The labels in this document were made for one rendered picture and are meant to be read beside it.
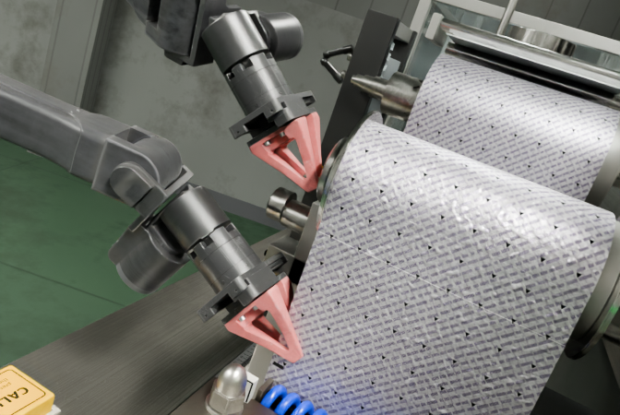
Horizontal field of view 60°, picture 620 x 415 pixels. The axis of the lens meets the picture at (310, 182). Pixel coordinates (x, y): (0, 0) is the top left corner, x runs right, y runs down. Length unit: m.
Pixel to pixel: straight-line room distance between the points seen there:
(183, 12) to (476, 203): 0.36
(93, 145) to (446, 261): 0.35
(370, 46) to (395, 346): 0.48
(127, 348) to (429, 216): 0.49
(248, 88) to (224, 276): 0.19
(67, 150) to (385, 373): 0.38
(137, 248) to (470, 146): 0.42
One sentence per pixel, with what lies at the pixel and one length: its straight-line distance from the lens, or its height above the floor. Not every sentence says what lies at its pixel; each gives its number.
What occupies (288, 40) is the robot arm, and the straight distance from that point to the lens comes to 0.64.
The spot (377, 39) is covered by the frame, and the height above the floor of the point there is 1.40.
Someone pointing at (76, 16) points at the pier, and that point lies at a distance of 4.03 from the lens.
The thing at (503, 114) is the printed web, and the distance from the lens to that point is 0.72.
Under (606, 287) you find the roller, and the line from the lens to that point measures 0.51.
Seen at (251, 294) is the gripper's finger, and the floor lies 1.13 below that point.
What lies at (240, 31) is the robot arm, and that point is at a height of 1.35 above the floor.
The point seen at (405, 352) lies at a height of 1.13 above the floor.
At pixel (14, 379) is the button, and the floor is 0.92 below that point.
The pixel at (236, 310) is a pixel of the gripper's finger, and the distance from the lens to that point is 0.55.
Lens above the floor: 1.37
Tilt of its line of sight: 14 degrees down
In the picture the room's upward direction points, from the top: 19 degrees clockwise
